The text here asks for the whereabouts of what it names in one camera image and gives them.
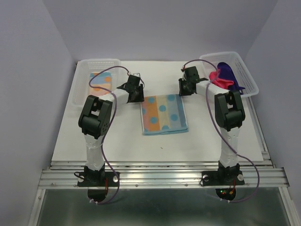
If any orange polka dot towel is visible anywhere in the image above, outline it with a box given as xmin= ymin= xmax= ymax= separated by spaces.
xmin=88 ymin=72 xmax=112 ymax=96

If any blue orange dotted towel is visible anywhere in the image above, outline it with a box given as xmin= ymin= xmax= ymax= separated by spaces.
xmin=141 ymin=94 xmax=189 ymax=136

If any purple towel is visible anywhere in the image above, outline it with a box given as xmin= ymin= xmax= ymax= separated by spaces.
xmin=217 ymin=62 xmax=245 ymax=95

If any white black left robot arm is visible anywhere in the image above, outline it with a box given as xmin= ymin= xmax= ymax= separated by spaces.
xmin=74 ymin=74 xmax=144 ymax=187

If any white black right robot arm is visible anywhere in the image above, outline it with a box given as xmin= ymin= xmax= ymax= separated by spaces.
xmin=179 ymin=66 xmax=246 ymax=186

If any pink towel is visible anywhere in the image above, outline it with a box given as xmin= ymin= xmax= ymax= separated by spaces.
xmin=209 ymin=72 xmax=234 ymax=89

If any white perforated right basket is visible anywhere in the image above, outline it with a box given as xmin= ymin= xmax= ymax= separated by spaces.
xmin=200 ymin=51 xmax=259 ymax=97

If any white perforated basket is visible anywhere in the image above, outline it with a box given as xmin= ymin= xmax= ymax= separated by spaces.
xmin=200 ymin=51 xmax=259 ymax=97
xmin=69 ymin=58 xmax=125 ymax=107

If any white perforated left basket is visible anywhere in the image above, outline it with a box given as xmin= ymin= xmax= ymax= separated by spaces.
xmin=69 ymin=58 xmax=125 ymax=107

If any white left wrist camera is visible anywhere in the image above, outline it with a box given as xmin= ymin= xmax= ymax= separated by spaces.
xmin=129 ymin=73 xmax=141 ymax=80

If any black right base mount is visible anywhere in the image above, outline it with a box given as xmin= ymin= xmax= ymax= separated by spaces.
xmin=200 ymin=171 xmax=245 ymax=202

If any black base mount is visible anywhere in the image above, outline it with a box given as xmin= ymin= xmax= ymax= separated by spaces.
xmin=200 ymin=171 xmax=245 ymax=202
xmin=74 ymin=171 xmax=120 ymax=205

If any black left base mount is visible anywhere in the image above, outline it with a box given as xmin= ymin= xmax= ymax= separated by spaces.
xmin=74 ymin=171 xmax=120 ymax=205

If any aluminium rail frame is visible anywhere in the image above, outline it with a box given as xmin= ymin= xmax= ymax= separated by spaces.
xmin=29 ymin=134 xmax=301 ymax=226

